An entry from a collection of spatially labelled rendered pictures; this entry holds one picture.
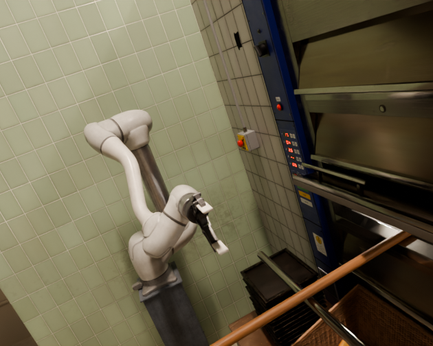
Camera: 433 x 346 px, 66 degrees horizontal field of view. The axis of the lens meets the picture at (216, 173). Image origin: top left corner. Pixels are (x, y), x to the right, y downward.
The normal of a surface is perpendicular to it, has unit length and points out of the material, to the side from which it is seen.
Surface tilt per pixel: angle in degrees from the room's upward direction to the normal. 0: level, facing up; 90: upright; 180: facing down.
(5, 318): 90
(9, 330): 90
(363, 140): 70
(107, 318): 90
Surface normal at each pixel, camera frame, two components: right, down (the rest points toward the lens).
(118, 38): 0.33, 0.20
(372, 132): -0.94, 0.07
